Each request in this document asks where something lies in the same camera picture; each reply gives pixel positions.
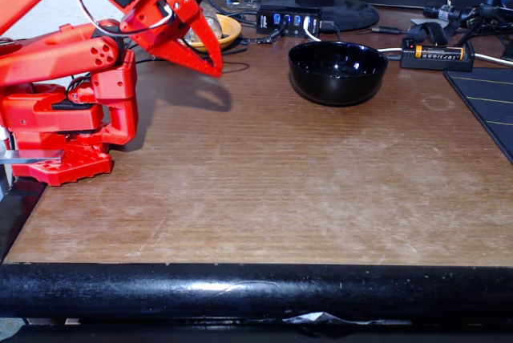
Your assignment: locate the white charger cable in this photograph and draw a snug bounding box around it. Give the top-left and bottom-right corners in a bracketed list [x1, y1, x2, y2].
[474, 52, 513, 68]

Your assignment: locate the yellow dish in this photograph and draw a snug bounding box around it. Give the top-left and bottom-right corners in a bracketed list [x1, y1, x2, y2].
[178, 13, 243, 54]

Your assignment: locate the clear glass jar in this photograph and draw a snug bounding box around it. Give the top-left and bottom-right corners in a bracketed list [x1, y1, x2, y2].
[188, 10, 224, 42]

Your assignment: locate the black battery charger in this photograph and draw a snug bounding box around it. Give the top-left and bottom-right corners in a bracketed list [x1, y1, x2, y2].
[399, 37, 476, 72]

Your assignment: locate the white USB cable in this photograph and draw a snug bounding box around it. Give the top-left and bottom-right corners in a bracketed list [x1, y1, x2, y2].
[302, 17, 403, 55]

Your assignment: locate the yellow black battery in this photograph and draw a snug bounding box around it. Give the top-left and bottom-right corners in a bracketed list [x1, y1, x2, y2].
[414, 45, 465, 60]

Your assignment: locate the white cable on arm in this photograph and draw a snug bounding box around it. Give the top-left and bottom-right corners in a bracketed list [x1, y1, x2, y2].
[77, 0, 176, 36]

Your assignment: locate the black glossy bowl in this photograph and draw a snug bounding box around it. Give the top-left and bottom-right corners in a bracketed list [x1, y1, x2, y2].
[287, 40, 389, 107]

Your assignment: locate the black mat with lines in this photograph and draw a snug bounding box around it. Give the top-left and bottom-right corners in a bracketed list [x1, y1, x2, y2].
[443, 67, 513, 163]

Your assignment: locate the black flashlight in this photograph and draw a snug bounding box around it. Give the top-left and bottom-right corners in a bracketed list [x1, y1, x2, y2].
[423, 2, 484, 22]

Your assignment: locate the thin black cable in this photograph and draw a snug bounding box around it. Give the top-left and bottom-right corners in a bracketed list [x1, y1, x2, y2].
[222, 46, 251, 75]

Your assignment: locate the black USB hub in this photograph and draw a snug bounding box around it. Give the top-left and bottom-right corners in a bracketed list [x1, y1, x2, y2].
[256, 4, 322, 38]

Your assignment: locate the black strap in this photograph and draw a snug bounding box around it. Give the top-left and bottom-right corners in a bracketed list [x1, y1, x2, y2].
[407, 21, 450, 46]

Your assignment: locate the black audio plug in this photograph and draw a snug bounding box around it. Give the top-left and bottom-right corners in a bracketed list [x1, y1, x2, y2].
[354, 25, 409, 36]

